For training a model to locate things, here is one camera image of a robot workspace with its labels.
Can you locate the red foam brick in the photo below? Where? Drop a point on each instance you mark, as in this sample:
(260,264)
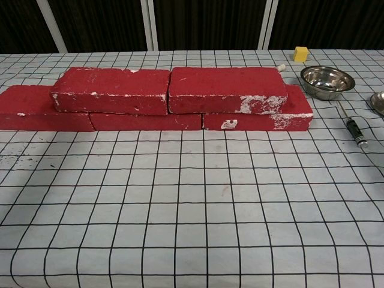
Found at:
(258,123)
(114,87)
(27,111)
(144,122)
(222,84)

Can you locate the checkered light blue tablecloth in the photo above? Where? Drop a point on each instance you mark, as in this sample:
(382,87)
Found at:
(192,195)

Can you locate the yellow foam cube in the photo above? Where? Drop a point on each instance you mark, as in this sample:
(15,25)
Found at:
(301,54)

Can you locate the deep stainless steel bowl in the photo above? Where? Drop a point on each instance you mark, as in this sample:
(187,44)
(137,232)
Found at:
(325,84)

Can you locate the shallow stainless steel dish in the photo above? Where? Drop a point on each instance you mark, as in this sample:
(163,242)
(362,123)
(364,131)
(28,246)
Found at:
(378,103)

